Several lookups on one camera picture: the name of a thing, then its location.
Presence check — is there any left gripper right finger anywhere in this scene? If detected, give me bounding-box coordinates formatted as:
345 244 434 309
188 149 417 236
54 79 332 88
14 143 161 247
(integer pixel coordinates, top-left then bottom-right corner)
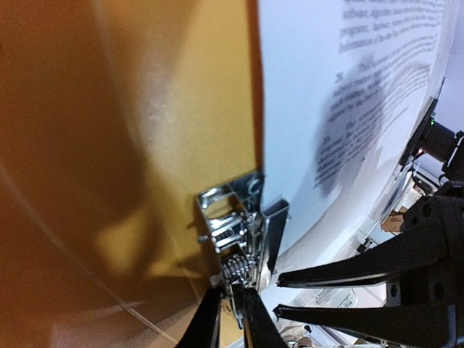
241 288 287 348

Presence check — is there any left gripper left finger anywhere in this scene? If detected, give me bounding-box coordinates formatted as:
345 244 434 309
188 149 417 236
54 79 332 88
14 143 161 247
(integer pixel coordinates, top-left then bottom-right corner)
175 287 223 348

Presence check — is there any chrome folder spring clip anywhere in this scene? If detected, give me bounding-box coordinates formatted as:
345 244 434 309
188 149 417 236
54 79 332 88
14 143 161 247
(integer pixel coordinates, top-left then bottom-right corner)
196 170 289 328

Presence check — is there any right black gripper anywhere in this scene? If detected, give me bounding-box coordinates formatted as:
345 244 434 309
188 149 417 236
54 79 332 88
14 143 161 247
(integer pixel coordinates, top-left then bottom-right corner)
274 184 463 347

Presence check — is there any aluminium front rail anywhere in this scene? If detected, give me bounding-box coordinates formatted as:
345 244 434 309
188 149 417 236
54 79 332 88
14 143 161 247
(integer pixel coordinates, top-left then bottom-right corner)
282 170 428 348

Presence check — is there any orange file folder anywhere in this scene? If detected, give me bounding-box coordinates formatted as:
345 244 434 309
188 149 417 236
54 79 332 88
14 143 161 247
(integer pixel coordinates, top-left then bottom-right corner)
1 1 262 347

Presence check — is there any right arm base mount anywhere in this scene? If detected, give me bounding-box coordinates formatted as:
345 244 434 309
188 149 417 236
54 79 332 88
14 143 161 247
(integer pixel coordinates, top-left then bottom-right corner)
399 98 463 194

